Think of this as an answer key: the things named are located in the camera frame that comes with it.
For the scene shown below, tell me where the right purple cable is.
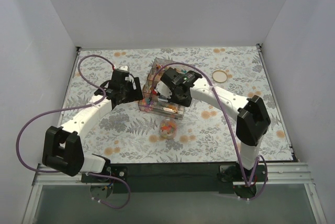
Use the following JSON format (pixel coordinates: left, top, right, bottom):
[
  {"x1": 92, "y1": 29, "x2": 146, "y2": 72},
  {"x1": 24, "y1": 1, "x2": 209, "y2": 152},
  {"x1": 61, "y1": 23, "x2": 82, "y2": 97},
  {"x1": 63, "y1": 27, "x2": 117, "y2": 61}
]
[{"x1": 151, "y1": 62, "x2": 268, "y2": 201}]

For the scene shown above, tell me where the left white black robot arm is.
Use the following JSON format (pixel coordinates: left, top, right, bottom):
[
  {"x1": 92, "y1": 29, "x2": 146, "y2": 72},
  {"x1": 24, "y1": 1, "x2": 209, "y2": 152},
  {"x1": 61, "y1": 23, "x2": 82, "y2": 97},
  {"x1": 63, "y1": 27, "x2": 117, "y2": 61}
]
[{"x1": 42, "y1": 65, "x2": 143, "y2": 182}]

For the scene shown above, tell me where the floral patterned table mat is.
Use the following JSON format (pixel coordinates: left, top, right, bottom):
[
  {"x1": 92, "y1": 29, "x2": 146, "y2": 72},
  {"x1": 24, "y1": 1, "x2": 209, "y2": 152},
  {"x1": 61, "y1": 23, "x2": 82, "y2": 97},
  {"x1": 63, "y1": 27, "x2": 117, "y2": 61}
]
[{"x1": 62, "y1": 47, "x2": 293, "y2": 163}]

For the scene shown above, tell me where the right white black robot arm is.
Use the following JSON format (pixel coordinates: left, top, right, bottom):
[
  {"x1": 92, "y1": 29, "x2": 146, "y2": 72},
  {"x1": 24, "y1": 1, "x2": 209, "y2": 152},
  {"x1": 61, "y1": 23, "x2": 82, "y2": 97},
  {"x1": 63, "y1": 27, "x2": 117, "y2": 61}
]
[{"x1": 154, "y1": 64, "x2": 271, "y2": 185}]

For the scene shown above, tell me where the clear compartment candy box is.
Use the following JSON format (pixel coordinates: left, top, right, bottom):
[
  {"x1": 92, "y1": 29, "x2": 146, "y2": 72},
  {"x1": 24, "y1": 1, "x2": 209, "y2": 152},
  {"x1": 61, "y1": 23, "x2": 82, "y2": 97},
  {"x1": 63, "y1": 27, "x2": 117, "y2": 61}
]
[{"x1": 138, "y1": 58, "x2": 191, "y2": 120}]

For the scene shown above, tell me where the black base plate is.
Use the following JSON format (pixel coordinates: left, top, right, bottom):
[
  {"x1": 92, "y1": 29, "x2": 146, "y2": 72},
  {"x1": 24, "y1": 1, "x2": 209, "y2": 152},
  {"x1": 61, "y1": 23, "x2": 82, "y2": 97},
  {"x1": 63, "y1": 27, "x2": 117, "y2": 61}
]
[
  {"x1": 81, "y1": 163, "x2": 128, "y2": 183},
  {"x1": 217, "y1": 163, "x2": 268, "y2": 200}
]

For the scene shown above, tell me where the aluminium frame rail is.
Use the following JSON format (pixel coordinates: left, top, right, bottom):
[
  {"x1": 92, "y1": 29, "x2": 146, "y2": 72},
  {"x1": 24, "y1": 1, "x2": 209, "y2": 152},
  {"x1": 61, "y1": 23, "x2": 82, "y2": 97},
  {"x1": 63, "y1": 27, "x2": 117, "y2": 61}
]
[{"x1": 23, "y1": 162, "x2": 327, "y2": 223}]

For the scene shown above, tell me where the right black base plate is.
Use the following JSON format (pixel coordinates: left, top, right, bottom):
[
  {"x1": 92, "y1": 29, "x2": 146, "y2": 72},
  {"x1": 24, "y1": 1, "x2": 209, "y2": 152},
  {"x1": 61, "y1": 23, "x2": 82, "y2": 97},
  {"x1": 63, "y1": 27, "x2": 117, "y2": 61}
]
[{"x1": 217, "y1": 163, "x2": 268, "y2": 200}]

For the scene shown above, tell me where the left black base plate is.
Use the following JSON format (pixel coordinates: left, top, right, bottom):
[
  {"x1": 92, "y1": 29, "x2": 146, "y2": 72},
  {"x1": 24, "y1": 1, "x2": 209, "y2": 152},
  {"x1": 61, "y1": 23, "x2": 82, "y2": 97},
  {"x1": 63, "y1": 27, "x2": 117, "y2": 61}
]
[{"x1": 81, "y1": 163, "x2": 128, "y2": 183}]

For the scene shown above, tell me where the round wooden jar lid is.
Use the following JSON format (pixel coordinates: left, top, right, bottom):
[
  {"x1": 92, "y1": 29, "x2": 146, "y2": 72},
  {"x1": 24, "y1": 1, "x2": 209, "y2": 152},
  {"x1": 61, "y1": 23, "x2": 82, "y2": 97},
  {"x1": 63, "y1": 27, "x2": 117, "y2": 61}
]
[{"x1": 212, "y1": 70, "x2": 228, "y2": 83}]

